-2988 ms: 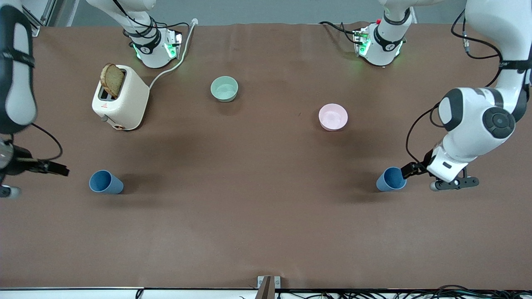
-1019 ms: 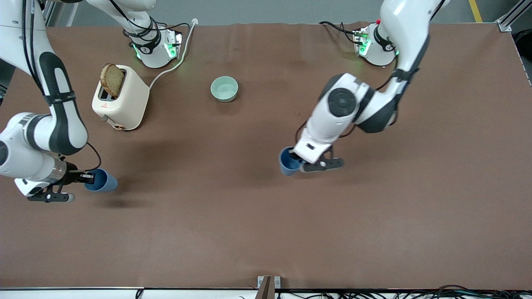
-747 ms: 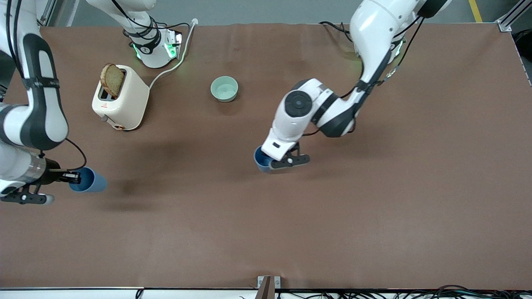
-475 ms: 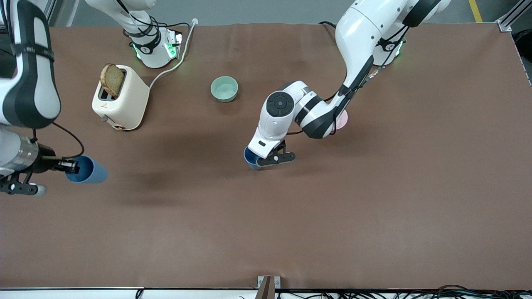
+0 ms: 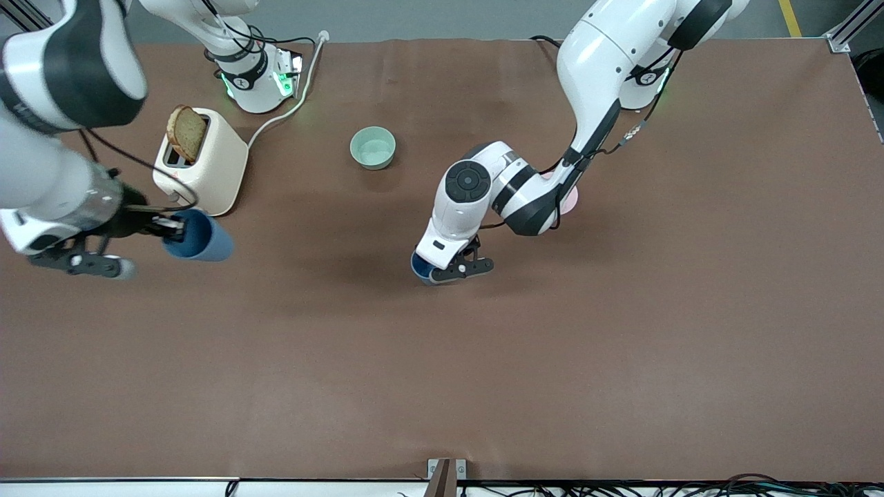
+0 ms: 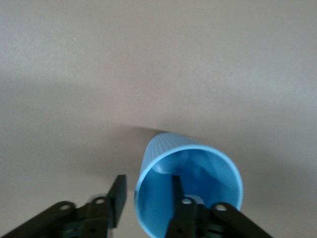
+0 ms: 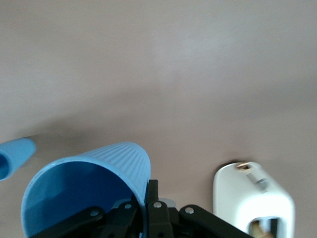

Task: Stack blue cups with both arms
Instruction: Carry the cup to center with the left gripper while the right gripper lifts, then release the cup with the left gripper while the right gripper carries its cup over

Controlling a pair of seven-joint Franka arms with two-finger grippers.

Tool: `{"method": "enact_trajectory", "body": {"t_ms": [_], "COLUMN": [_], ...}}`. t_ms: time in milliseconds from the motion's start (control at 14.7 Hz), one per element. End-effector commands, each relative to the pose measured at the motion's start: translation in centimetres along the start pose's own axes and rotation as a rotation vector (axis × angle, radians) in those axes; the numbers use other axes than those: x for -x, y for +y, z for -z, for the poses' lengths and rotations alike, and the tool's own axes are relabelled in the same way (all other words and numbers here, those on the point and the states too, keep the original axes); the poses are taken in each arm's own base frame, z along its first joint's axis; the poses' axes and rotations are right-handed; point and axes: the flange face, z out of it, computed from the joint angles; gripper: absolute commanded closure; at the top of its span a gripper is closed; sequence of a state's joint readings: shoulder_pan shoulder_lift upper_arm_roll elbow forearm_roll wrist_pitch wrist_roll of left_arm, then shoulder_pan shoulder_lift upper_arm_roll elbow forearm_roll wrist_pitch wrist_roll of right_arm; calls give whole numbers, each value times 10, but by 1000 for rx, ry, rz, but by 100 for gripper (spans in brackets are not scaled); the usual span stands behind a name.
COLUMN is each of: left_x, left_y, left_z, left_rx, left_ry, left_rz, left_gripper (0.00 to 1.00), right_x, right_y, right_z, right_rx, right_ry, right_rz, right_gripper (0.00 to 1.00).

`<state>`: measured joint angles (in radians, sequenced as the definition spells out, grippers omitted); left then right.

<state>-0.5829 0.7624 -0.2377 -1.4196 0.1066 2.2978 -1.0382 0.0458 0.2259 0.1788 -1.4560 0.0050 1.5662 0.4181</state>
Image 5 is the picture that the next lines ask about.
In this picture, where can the metal table edge bracket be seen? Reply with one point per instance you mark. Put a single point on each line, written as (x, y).
(461, 469)

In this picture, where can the blue plastic cup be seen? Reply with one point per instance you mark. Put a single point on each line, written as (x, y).
(418, 266)
(210, 241)

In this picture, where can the black object beside table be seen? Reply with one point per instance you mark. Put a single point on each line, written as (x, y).
(873, 72)

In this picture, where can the aluminium frame profile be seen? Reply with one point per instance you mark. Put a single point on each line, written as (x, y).
(17, 15)
(839, 43)

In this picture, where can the brown post at table edge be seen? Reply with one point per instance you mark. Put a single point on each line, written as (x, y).
(442, 483)

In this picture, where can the pale green bowl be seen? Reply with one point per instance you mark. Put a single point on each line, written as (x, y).
(373, 155)

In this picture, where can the brown bread slice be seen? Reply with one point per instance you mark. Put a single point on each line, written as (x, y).
(186, 131)

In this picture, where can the white two-slot toaster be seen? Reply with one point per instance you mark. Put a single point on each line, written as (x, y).
(221, 169)

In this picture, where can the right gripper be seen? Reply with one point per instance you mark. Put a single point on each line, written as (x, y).
(131, 221)

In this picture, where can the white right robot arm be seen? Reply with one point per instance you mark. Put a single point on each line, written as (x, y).
(41, 62)

